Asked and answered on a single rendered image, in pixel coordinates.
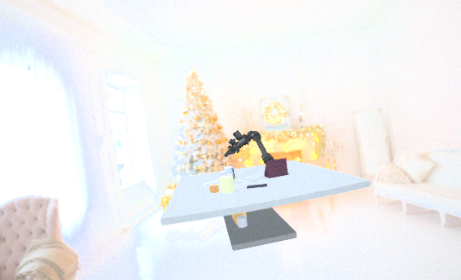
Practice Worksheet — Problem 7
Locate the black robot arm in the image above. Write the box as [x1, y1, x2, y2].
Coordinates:
[228, 130, 275, 165]

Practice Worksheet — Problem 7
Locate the grey flat shelf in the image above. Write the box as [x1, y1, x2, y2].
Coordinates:
[223, 207, 297, 251]

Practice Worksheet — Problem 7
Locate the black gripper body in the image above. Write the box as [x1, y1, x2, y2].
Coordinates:
[228, 141, 242, 153]

